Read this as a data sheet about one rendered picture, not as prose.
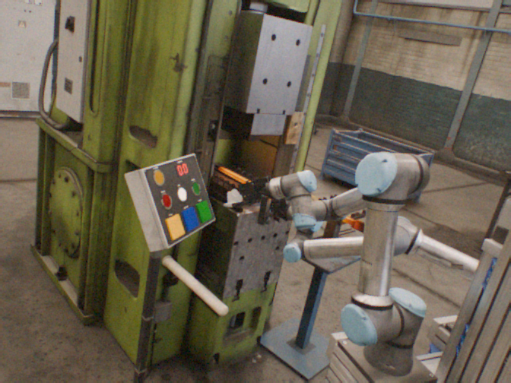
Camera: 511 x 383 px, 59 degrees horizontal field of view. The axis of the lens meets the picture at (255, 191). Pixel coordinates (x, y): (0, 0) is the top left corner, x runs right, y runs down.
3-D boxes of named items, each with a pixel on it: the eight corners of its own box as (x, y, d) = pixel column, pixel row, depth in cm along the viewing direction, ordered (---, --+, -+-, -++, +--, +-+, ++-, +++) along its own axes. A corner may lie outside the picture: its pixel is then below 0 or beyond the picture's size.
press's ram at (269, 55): (306, 115, 217) (325, 29, 204) (245, 112, 191) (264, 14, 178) (249, 96, 245) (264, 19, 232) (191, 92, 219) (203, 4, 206)
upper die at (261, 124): (282, 134, 211) (286, 115, 208) (250, 134, 197) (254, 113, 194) (227, 112, 239) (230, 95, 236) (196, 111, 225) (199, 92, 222)
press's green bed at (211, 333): (260, 352, 257) (277, 282, 242) (207, 375, 232) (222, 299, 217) (204, 302, 294) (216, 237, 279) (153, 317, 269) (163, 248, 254)
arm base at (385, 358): (421, 371, 137) (432, 345, 134) (384, 380, 131) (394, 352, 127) (388, 340, 150) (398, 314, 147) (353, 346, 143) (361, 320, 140)
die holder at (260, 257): (277, 282, 242) (295, 206, 228) (222, 299, 217) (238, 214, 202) (216, 237, 280) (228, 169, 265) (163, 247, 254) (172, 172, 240)
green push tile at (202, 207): (212, 217, 178) (206, 199, 177) (203, 223, 171) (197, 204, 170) (208, 218, 178) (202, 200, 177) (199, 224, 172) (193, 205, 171)
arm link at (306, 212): (329, 224, 153) (324, 193, 156) (303, 226, 148) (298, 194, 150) (315, 229, 160) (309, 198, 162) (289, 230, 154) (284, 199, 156)
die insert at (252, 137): (259, 140, 217) (261, 128, 215) (248, 141, 212) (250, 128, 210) (222, 125, 237) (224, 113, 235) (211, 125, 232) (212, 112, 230)
